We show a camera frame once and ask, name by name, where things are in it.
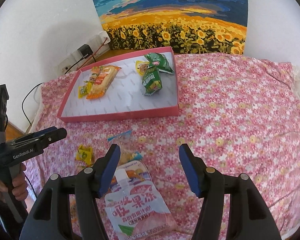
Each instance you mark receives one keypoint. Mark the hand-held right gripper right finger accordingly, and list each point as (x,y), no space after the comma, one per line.
(188,172)

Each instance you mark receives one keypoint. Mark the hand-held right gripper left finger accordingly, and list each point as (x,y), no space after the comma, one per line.
(110,172)

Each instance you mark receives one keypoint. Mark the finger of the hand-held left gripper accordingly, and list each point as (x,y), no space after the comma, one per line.
(55,136)
(43,131)

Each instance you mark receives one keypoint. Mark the clear biscuit bag blue trim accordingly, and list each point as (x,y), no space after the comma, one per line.
(127,155)

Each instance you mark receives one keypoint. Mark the purple candy tin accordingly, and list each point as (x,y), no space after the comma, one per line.
(137,171)

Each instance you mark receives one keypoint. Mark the small yellow candy packet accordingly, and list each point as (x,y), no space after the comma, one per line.
(84,153)
(83,90)

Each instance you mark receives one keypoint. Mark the pink white jelly pouch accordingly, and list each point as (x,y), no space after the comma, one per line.
(137,210)

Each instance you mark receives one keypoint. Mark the small orange sausage packet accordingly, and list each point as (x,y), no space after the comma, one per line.
(73,207)

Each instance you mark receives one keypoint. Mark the long orange cracker packet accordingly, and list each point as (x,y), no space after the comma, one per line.
(103,81)

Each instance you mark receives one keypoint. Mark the pink cardboard box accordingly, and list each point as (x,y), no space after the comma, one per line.
(125,100)

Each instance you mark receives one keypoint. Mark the dark green snack packet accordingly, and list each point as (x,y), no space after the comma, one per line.
(152,81)

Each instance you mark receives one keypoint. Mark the yellow jelly cup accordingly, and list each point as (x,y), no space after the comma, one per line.
(141,67)

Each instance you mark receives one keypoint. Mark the light green snack packet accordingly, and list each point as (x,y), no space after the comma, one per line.
(161,62)

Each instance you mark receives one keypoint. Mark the person's left hand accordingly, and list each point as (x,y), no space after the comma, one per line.
(21,185)

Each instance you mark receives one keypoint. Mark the pink floral cloth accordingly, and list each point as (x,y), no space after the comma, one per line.
(227,117)

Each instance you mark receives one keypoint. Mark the black charger plug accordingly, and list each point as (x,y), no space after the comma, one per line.
(85,50)

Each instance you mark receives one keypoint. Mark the thin red rod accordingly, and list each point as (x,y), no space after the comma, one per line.
(100,47)

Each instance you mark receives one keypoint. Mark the sunflower field painting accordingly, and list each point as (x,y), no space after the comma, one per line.
(170,12)

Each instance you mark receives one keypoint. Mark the white wall socket strip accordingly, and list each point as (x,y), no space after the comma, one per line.
(72,57)

